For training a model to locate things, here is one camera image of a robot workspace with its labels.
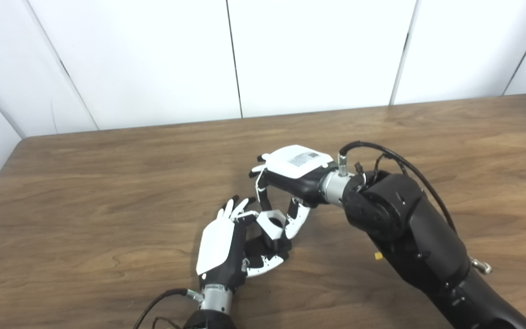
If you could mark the white square piece with hole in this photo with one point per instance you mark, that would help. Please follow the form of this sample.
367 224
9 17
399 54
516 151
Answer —
268 233

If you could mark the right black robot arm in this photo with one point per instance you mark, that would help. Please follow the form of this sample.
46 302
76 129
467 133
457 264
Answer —
418 237

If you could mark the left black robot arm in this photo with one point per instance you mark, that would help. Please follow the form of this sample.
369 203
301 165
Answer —
213 317

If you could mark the black peg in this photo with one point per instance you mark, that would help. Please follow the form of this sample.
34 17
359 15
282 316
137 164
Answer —
267 250

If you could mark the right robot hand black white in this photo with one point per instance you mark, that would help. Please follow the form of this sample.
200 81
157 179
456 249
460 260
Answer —
295 167

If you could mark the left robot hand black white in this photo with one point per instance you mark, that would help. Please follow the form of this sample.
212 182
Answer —
217 246

